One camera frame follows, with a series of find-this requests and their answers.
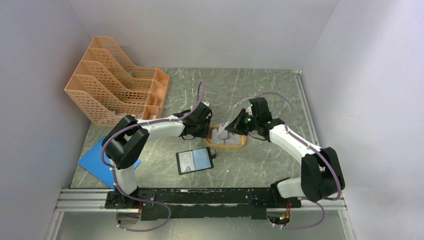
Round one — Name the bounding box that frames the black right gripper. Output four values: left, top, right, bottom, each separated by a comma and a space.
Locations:
225, 107, 259, 136

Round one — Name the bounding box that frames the orange oval tray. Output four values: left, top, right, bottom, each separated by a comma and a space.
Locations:
205, 125, 247, 150

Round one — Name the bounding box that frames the black leather card holder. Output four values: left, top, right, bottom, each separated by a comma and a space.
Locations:
175, 147, 217, 175

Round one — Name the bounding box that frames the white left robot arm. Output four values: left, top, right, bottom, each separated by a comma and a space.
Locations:
100, 102, 213, 208

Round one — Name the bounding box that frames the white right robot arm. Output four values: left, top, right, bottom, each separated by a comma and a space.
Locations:
225, 97, 345, 207

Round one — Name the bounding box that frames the credit card in tray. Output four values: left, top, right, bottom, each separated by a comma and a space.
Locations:
224, 132, 243, 146

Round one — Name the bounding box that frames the orange mesh file organizer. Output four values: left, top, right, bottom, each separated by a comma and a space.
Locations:
64, 36, 170, 127

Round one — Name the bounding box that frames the blue folder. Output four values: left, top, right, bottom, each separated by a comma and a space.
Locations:
78, 135, 142, 190

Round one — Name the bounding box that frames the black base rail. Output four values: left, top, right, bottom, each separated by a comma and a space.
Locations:
104, 187, 302, 221

